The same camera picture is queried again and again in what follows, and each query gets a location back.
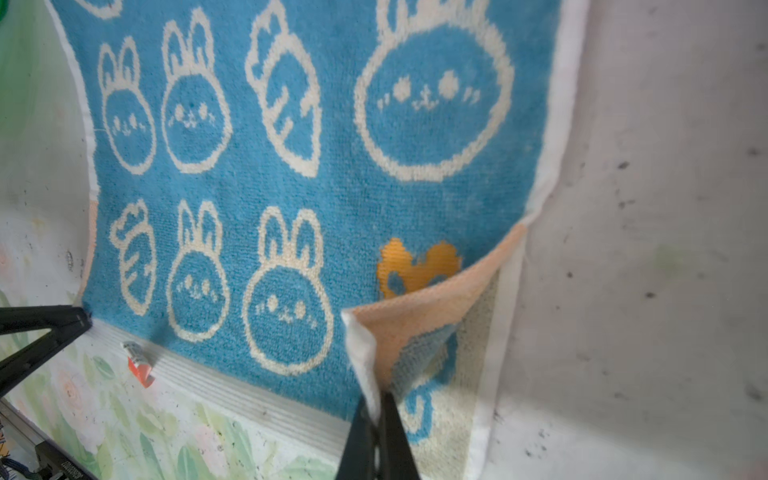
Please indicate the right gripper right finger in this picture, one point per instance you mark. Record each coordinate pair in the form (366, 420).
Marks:
(395, 458)

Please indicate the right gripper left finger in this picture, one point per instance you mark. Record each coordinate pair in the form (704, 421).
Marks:
(358, 460)

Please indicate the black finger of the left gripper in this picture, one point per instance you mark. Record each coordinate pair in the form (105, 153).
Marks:
(61, 326)

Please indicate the blue bunny pattern towel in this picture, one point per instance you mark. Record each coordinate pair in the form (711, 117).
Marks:
(306, 196)

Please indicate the aluminium front rail frame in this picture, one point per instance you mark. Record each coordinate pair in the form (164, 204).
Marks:
(28, 454)

